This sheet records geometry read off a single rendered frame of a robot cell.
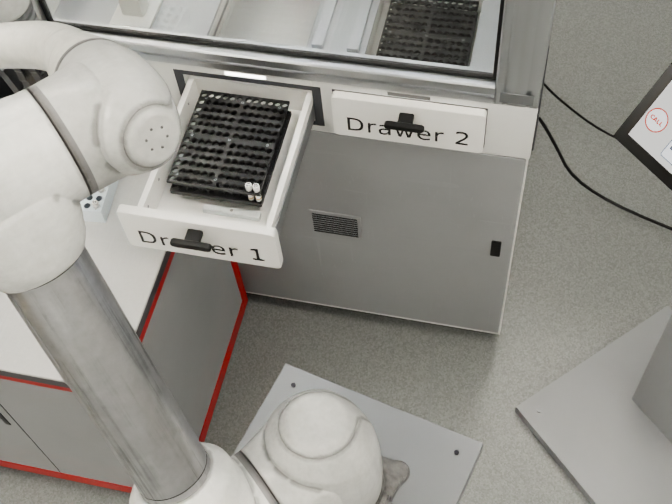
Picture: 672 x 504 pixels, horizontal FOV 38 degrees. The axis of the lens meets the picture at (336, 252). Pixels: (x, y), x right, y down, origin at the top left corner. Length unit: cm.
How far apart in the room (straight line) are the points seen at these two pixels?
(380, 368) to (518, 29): 116
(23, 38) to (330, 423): 64
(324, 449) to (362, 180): 85
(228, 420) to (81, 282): 145
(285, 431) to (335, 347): 125
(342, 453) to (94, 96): 59
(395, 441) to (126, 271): 61
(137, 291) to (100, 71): 83
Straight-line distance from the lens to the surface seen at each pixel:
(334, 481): 135
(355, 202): 212
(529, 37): 167
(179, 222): 170
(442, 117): 182
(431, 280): 234
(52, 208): 104
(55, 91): 105
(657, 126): 172
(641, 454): 248
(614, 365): 256
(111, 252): 191
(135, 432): 123
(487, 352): 257
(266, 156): 179
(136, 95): 103
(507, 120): 182
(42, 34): 127
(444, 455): 161
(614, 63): 321
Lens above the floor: 230
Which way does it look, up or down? 57 degrees down
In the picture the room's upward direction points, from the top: 7 degrees counter-clockwise
